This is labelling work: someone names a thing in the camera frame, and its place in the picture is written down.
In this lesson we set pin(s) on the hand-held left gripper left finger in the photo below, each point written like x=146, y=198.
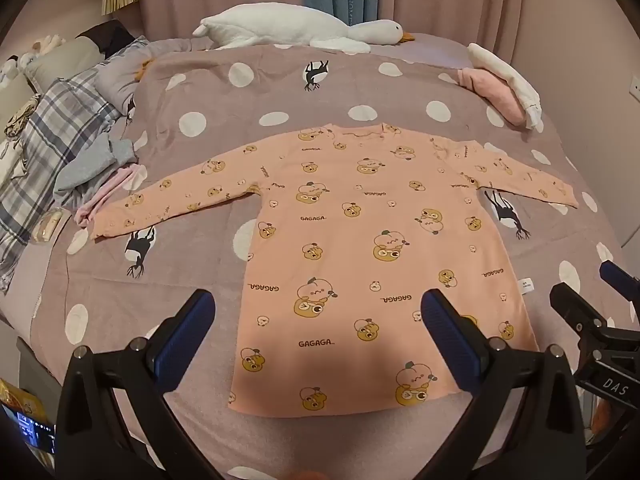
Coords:
x=187, y=330

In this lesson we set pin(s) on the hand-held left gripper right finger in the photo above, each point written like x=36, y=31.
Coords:
x=450, y=345

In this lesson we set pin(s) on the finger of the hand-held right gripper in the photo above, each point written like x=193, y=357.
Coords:
x=575, y=307
x=620, y=282

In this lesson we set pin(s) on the pink cartoon print shirt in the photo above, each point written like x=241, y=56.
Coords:
x=350, y=260

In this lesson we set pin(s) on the light pink garment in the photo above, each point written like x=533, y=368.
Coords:
x=107, y=192

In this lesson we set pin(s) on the clear plastic case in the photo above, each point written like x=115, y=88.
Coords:
x=50, y=225

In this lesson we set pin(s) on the yellow box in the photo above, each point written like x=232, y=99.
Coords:
x=20, y=397

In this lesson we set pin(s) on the lit screen device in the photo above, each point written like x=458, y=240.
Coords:
x=32, y=432

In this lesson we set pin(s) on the grey garment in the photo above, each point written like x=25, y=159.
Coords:
x=95, y=160

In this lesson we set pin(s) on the mauve polka dot blanket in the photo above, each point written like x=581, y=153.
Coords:
x=250, y=110

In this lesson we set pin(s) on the folded pink cloth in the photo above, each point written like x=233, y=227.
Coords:
x=492, y=90

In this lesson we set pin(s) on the plaid quilt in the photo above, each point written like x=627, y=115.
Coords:
x=50, y=125

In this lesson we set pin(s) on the folded white cloth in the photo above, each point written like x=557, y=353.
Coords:
x=500, y=65

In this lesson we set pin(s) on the grey pillow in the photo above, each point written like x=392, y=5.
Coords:
x=120, y=72

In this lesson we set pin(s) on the lavender bed sheet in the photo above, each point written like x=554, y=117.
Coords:
x=440, y=47

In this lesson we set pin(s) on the beige pillow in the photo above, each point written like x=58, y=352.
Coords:
x=65, y=57

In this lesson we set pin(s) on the dark brown pillow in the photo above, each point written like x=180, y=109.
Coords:
x=107, y=37

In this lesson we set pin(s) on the white plush toys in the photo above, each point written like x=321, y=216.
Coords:
x=35, y=50

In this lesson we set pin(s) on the white goose plush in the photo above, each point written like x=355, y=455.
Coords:
x=280, y=22

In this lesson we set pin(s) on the wall socket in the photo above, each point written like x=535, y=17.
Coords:
x=636, y=87

